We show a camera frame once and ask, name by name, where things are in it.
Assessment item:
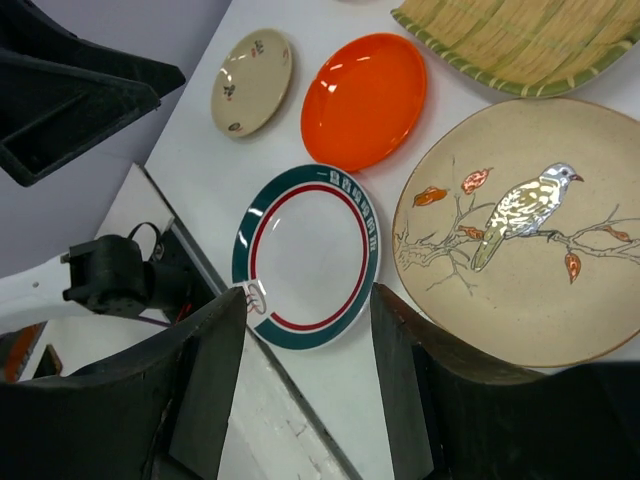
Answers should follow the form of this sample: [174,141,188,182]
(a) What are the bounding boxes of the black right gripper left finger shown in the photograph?
[1,287,247,479]

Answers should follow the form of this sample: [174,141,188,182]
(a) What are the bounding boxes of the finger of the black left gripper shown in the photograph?
[1,1,186,187]

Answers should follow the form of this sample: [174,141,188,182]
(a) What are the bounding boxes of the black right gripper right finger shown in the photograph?
[370,284,639,479]

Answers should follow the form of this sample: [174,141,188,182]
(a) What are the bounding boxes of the small beige plate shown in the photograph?
[211,28,293,138]

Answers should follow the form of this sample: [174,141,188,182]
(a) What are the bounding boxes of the beige bird plate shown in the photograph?
[393,98,639,368]

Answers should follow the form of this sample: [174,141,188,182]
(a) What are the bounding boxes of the green rimmed white plate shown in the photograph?
[231,164,381,350]

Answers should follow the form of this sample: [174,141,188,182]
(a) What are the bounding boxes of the orange plate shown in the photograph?
[300,32,427,172]

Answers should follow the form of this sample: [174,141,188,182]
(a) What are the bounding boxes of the woven bamboo tray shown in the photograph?
[391,0,639,98]

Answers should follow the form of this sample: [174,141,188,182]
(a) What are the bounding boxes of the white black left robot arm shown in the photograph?
[1,1,190,334]

